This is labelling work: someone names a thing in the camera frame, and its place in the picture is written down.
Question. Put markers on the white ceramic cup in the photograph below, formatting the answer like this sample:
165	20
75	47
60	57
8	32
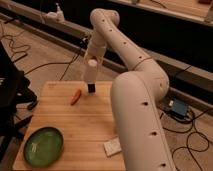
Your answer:
90	71

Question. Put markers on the blue power box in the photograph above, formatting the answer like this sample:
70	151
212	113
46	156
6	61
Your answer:
178	108

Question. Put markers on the beige sponge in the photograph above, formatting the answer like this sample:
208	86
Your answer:
112	147

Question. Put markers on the white device on rail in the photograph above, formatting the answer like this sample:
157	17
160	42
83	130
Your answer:
58	15

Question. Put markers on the black chair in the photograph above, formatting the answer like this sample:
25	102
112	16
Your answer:
14	90

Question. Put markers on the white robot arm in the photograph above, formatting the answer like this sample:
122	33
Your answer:
134	94

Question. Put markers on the black eraser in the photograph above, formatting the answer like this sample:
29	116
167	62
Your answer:
91	88

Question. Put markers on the green plate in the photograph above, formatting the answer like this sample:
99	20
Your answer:
43	147

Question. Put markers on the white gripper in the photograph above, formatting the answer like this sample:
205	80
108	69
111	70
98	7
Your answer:
97	52

